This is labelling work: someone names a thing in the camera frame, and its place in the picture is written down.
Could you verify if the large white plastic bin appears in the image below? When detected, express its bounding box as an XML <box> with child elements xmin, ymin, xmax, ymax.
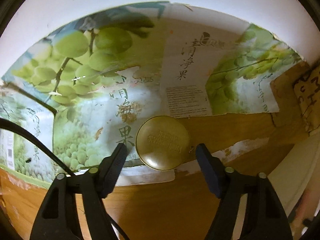
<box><xmin>268</xmin><ymin>133</ymin><xmax>319</xmax><ymax>215</ymax></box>

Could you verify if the lettered fabric bag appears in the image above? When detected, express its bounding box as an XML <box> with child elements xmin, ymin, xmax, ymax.
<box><xmin>293</xmin><ymin>66</ymin><xmax>320</xmax><ymax>132</ymax></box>

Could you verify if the green grape printed cardboard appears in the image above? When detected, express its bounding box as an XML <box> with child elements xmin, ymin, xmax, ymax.
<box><xmin>1</xmin><ymin>2</ymin><xmax>302</xmax><ymax>186</ymax></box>

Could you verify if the black cable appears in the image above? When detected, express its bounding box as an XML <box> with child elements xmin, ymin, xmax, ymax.
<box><xmin>0</xmin><ymin>117</ymin><xmax>131</xmax><ymax>240</ymax></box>

